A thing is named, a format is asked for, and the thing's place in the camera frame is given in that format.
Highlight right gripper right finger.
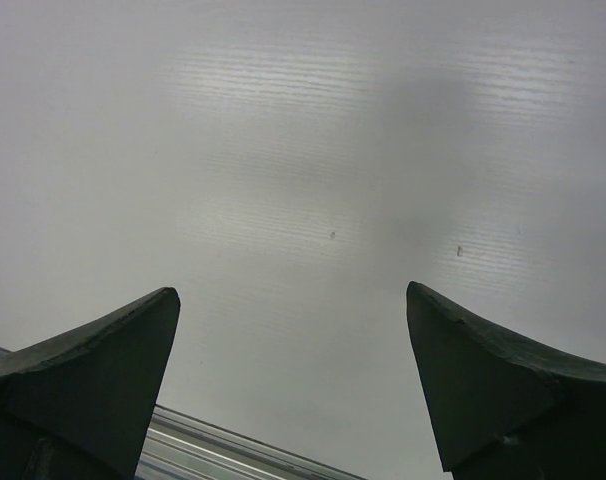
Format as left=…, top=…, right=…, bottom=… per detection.
left=406, top=282, right=606, bottom=479

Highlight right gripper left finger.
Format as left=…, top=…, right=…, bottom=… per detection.
left=0, top=287, right=180, bottom=479

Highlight aluminium front rail frame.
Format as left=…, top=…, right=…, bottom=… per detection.
left=0, top=348, right=344, bottom=479

